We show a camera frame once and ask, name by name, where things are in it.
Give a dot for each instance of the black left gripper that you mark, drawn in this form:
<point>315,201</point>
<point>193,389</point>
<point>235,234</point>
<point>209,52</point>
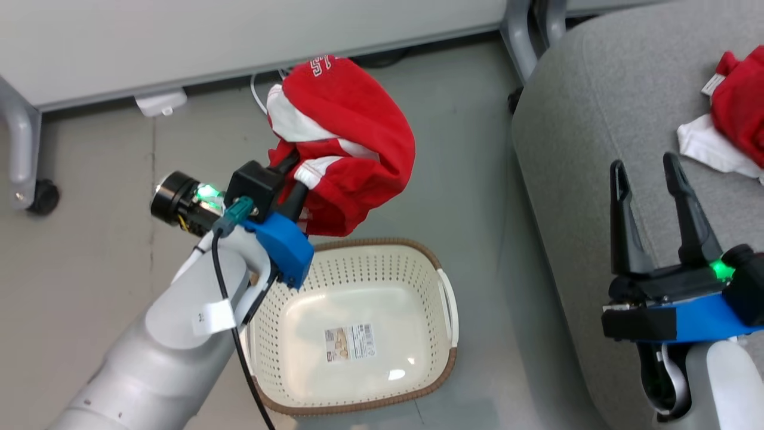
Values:
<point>176,200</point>

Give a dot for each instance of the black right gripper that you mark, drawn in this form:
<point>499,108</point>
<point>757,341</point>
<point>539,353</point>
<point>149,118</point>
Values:
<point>668,285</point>

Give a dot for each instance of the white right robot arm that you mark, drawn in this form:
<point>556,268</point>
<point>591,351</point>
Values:
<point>728,388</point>

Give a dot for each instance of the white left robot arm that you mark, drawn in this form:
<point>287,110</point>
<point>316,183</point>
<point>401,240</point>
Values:
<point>149,370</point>

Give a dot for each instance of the grey fabric sofa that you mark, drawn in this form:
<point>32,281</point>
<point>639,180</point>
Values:
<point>597,119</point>

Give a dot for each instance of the white power adapter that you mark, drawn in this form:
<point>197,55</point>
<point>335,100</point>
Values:
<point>160,103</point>

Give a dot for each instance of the basket product sticker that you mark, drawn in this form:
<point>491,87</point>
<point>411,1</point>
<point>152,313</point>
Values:
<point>350,342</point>

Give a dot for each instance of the cream perforated laundry basket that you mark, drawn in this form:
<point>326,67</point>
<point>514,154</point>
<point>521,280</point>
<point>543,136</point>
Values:
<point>310,376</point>

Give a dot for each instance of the black castor wheel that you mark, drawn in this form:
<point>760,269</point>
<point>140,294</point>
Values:
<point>43,197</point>

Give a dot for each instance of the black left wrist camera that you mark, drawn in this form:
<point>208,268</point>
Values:
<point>256,182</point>

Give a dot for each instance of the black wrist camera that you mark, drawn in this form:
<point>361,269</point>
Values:
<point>256,182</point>
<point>638,323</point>

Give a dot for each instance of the blue left camera mount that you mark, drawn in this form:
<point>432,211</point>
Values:
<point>283,245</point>

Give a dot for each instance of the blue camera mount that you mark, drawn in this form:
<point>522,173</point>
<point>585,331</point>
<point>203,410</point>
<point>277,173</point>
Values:
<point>283,245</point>
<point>704,319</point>

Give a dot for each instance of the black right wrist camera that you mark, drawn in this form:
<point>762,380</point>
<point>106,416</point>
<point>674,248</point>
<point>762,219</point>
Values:
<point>638,323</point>

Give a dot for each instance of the blue right camera mount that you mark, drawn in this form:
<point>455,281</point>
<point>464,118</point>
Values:
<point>704,319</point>

